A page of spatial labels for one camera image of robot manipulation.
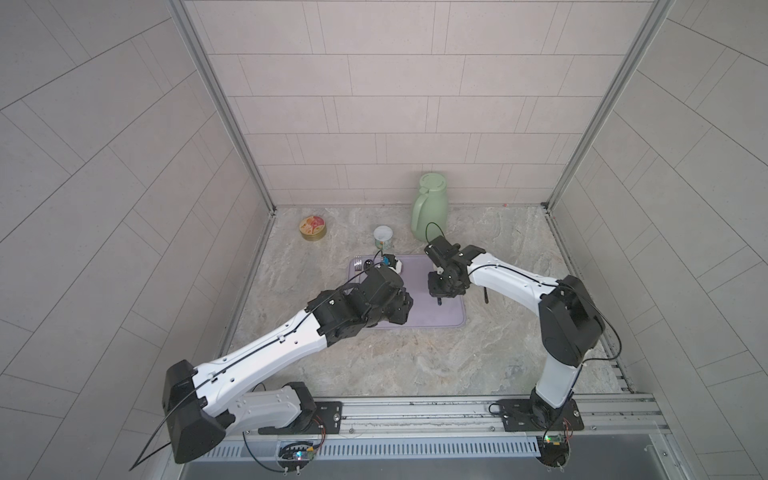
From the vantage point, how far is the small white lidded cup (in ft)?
3.33

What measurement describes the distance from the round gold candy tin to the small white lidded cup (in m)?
0.20

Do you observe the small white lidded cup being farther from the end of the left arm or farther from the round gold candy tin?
the end of the left arm

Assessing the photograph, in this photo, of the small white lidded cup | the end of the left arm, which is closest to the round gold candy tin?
the small white lidded cup

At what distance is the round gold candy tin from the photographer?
107 cm
